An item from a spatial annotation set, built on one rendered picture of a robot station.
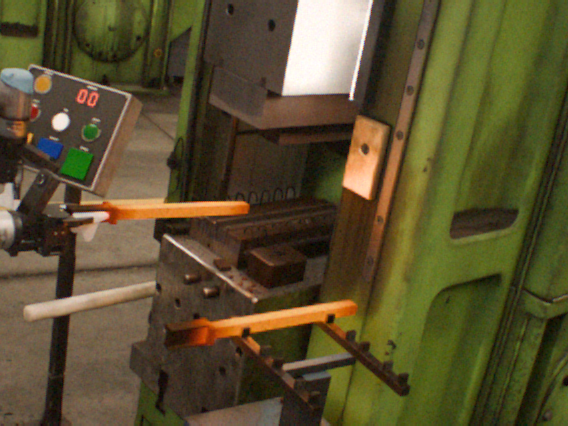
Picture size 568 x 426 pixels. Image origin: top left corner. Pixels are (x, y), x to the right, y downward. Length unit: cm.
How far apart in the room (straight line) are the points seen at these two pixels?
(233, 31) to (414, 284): 72
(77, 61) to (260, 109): 491
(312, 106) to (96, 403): 153
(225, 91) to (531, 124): 73
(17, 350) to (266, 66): 184
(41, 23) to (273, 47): 492
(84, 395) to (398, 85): 181
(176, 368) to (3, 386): 108
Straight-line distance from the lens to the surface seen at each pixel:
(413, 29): 195
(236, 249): 220
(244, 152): 245
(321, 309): 192
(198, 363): 231
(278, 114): 211
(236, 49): 215
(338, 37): 210
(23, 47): 690
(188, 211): 199
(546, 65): 221
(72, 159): 249
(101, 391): 335
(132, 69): 705
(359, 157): 204
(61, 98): 257
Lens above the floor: 185
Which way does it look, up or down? 21 degrees down
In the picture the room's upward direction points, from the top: 11 degrees clockwise
